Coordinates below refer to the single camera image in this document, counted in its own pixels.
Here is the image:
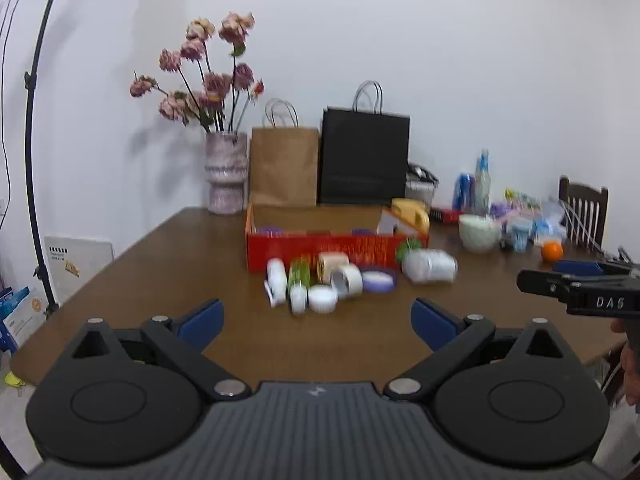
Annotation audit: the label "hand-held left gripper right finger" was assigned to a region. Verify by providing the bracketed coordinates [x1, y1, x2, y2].
[383, 297, 587, 402]

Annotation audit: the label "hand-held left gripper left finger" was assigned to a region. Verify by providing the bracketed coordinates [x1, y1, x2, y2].
[60, 298, 252, 402]

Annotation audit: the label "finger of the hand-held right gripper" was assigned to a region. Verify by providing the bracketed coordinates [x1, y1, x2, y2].
[552, 260, 632, 277]
[516, 269, 572, 306]

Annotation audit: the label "large white container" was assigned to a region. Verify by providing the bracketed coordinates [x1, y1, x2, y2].
[401, 248, 459, 285]

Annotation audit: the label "purple lid jar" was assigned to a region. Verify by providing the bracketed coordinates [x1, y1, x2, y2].
[361, 267, 399, 295]

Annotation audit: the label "white plastic bottle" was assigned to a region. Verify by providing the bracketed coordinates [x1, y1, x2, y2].
[264, 258, 289, 308]

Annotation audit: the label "white tape roll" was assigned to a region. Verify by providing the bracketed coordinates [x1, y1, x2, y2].
[330, 262, 364, 301]

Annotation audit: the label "red cardboard box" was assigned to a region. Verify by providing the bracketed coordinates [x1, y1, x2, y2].
[244, 203, 431, 274]

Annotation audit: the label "green bottle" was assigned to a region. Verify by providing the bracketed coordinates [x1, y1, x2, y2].
[287, 256, 313, 316]

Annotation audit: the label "small white jar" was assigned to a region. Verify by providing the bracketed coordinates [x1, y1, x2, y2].
[307, 284, 339, 314]

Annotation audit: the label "white yellow lunch box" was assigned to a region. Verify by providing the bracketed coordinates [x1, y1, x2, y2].
[316, 251, 351, 283]

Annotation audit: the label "person's right hand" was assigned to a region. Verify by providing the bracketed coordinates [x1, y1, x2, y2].
[610, 319, 640, 407]

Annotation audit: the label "blue white tissue packet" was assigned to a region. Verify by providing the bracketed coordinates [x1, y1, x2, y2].
[532, 210, 569, 246]

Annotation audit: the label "white blue cup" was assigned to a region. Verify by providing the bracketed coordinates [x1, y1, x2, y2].
[507, 220, 534, 253]

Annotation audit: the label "dark wooden chair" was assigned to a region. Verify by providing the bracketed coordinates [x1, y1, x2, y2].
[558, 176, 610, 251]

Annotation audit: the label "white bowl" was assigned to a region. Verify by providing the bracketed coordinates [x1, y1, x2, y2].
[458, 213, 502, 254]

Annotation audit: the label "colourful snack packets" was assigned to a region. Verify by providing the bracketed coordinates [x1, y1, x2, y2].
[505, 188, 543, 214]

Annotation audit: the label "yellow mug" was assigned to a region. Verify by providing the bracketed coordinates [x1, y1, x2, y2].
[390, 198, 431, 235]

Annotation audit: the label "clear plastic bottle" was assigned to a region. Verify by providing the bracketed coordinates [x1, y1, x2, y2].
[474, 148, 494, 216]

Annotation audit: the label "blue can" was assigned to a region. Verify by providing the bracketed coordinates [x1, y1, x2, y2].
[452, 173, 476, 211]

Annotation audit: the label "clear plastic container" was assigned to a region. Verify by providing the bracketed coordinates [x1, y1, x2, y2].
[405, 161, 441, 209]

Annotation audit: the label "white flat carton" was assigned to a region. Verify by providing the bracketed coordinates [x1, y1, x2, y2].
[43, 236, 115, 306]

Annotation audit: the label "pink speckled vase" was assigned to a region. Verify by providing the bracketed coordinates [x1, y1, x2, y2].
[205, 131, 249, 216]

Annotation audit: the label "brown paper bag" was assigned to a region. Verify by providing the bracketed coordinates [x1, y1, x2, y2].
[248, 98, 320, 209]

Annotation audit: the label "black paper bag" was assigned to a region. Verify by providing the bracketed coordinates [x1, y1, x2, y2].
[318, 80, 411, 207]

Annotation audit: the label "blue white boxes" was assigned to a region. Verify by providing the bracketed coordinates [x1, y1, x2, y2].
[0, 286, 51, 356]

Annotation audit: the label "black light stand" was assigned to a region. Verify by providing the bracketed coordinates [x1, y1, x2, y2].
[23, 0, 72, 319]

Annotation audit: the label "dried pink flowers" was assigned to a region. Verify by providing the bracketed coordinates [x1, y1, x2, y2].
[130, 11, 265, 135]

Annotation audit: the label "white cables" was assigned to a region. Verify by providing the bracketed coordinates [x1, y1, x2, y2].
[560, 200, 609, 254]

